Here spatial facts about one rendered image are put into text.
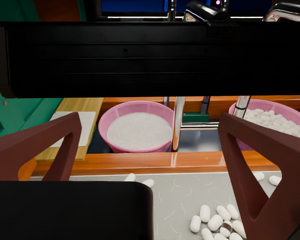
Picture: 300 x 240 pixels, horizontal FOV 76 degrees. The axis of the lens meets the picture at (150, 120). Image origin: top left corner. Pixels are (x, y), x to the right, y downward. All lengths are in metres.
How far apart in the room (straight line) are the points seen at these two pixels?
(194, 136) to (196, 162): 0.22
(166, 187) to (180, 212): 0.07
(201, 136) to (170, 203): 0.34
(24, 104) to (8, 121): 0.09
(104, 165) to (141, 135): 0.17
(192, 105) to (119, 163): 0.40
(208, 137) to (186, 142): 0.09
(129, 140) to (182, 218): 0.28
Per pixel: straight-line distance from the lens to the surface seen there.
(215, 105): 0.81
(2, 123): 0.54
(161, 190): 0.49
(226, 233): 0.45
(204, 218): 0.45
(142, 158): 0.52
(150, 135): 0.63
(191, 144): 0.70
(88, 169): 0.52
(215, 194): 0.51
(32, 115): 0.64
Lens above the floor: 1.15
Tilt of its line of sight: 36 degrees down
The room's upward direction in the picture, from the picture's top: straight up
